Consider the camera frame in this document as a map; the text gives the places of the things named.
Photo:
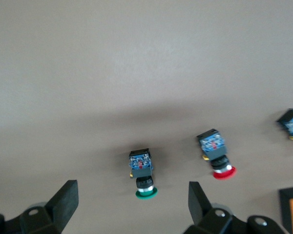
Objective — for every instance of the green mushroom push button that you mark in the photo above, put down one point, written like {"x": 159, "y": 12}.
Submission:
{"x": 141, "y": 170}

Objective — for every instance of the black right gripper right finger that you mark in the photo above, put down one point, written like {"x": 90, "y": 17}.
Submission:
{"x": 202, "y": 214}

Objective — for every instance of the red mushroom push button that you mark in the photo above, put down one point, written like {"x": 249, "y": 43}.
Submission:
{"x": 215, "y": 151}

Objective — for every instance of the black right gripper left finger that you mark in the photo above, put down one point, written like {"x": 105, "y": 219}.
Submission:
{"x": 61, "y": 204}

